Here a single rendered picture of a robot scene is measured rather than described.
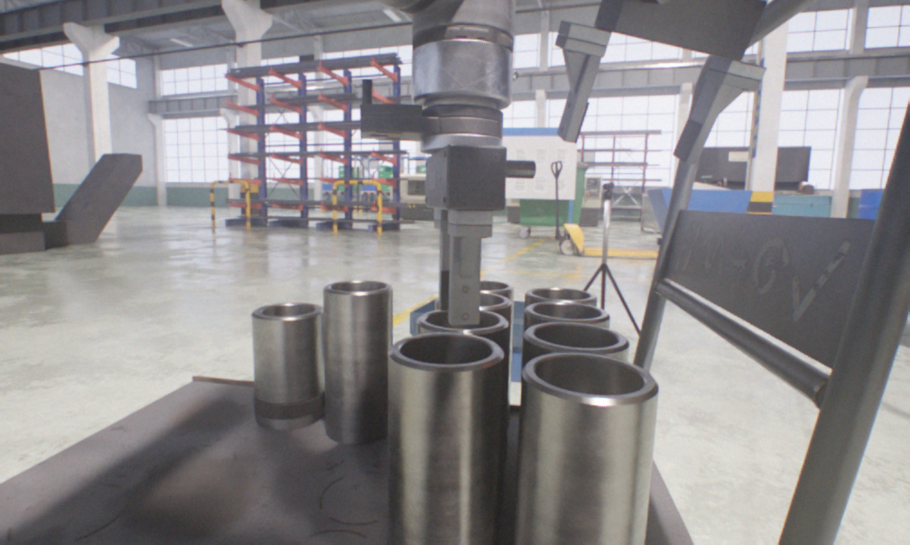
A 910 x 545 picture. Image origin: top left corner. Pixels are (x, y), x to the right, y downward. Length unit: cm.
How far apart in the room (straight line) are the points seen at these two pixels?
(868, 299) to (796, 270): 12
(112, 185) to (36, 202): 160
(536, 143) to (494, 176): 785
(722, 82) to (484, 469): 45
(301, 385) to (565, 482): 61
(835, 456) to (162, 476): 85
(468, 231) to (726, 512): 108
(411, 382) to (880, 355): 38
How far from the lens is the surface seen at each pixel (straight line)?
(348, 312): 81
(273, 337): 91
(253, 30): 1439
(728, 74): 53
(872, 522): 149
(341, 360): 84
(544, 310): 75
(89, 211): 814
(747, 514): 135
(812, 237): 55
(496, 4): 42
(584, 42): 46
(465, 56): 40
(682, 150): 55
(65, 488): 95
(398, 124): 40
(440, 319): 67
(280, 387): 94
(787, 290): 57
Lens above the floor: 69
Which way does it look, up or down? 7 degrees down
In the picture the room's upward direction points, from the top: 1 degrees clockwise
